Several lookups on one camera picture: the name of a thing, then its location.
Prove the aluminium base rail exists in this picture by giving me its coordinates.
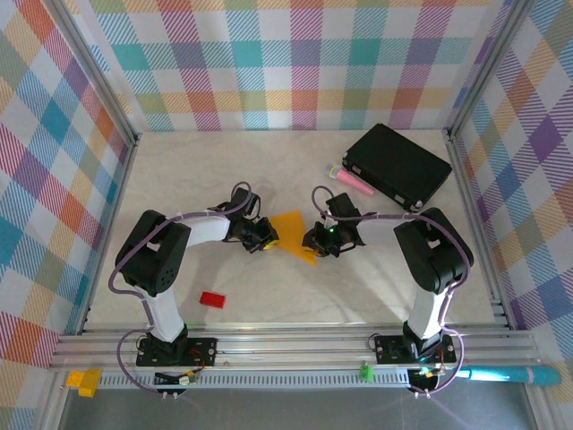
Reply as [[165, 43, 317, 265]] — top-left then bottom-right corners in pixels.
[[48, 329, 543, 373]]

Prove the aluminium frame post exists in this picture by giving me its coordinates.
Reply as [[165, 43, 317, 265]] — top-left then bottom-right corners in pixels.
[[42, 0, 141, 149], [445, 0, 532, 140]]

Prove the red toy brick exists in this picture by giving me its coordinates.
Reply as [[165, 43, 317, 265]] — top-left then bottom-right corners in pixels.
[[199, 291, 228, 310]]

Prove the small circuit board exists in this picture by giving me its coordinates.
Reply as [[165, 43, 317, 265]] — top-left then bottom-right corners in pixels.
[[154, 369, 201, 387], [409, 365, 445, 380]]

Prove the black hard case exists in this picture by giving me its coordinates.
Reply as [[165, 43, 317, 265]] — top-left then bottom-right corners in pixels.
[[340, 124, 453, 212]]

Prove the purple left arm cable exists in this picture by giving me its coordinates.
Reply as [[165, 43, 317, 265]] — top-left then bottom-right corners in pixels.
[[108, 181, 256, 398]]

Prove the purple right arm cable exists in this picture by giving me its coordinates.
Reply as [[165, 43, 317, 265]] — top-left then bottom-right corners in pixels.
[[311, 185, 475, 398]]

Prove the teal marker pen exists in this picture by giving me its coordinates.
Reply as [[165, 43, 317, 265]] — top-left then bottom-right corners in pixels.
[[460, 365, 561, 389]]

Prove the yellow toy brick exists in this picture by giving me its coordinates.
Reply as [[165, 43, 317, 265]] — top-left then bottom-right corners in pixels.
[[66, 367, 103, 398]]

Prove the yellow-orange cloth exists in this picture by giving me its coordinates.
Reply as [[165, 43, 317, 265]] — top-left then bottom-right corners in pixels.
[[268, 210, 320, 268]]

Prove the grey slotted cable duct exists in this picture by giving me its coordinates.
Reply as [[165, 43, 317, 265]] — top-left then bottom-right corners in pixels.
[[96, 372, 413, 390]]

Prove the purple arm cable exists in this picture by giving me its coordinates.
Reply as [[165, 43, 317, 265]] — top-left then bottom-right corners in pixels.
[[108, 181, 256, 398], [311, 185, 475, 398]]

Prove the pink toy microphone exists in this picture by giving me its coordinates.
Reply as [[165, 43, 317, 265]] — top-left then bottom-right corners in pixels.
[[325, 162, 375, 197]]

